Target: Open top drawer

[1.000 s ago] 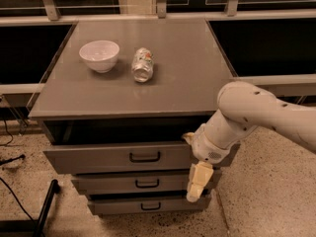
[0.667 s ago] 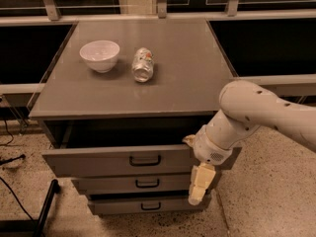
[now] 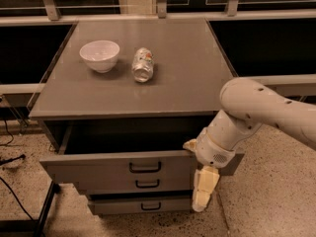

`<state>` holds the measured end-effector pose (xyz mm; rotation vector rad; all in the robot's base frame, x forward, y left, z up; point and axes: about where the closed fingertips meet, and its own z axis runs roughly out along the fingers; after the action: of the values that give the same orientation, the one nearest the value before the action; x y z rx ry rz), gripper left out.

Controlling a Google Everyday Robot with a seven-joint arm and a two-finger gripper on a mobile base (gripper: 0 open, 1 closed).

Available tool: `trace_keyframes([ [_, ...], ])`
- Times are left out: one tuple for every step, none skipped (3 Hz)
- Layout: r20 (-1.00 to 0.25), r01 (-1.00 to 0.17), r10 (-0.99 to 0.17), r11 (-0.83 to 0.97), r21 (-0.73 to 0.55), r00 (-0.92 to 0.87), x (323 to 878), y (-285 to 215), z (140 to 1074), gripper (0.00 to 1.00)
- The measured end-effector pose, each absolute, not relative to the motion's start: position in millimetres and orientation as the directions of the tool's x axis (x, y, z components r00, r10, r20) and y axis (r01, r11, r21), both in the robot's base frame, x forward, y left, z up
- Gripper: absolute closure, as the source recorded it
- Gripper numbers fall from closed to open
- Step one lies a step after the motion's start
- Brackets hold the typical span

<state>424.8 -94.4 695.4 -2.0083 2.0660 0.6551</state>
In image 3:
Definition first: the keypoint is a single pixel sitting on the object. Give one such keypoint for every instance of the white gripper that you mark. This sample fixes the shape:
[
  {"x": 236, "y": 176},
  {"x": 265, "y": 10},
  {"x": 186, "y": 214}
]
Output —
[{"x": 213, "y": 151}]

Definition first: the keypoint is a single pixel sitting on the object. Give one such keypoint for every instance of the grey top drawer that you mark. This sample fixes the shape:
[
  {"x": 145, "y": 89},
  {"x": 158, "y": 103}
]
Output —
[{"x": 141, "y": 149}]

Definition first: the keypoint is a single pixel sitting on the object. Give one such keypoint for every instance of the grey drawer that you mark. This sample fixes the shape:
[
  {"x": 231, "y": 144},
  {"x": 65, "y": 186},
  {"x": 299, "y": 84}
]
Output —
[
  {"x": 141, "y": 149},
  {"x": 139, "y": 205},
  {"x": 134, "y": 186}
]

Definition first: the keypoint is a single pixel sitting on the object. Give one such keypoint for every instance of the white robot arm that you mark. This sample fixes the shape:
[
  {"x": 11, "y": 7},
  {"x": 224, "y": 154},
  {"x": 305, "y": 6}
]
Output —
[{"x": 245, "y": 105}]

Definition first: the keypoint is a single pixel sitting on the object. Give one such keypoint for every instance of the grey bottom drawer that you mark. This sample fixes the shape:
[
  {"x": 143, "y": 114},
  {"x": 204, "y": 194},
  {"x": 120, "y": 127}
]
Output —
[{"x": 139, "y": 205}]

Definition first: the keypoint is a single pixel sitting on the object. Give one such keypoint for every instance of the grey drawer cabinet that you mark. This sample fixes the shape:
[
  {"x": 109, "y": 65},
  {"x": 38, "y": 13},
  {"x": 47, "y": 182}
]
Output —
[{"x": 189, "y": 71}]

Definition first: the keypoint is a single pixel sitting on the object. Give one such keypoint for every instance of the grey middle drawer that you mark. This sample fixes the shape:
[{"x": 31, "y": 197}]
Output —
[{"x": 134, "y": 186}]

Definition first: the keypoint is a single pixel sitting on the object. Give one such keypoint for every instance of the crushed aluminium can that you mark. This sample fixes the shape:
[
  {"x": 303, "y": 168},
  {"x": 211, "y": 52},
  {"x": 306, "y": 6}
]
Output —
[{"x": 142, "y": 65}]

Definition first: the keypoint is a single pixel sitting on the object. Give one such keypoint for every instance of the white ceramic bowl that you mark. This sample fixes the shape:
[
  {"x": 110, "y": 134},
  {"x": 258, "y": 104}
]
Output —
[{"x": 100, "y": 55}]

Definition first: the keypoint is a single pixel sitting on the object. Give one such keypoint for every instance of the black metal stand leg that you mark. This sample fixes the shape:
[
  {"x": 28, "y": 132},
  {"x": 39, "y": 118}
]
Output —
[{"x": 33, "y": 226}]

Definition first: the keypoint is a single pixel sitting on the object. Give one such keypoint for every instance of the metal window railing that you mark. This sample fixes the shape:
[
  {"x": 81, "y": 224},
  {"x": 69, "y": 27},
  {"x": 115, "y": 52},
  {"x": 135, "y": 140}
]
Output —
[{"x": 289, "y": 85}]

